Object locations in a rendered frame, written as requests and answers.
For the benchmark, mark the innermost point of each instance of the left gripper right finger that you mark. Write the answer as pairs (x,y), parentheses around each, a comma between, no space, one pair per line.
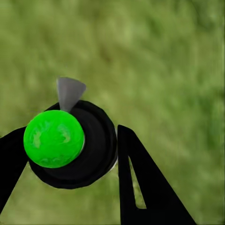
(163,205)

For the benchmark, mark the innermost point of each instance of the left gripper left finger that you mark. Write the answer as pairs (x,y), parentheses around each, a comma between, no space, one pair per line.
(13,159)

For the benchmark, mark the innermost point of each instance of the pesticide atomizer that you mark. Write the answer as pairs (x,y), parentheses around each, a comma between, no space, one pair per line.
(73,143)

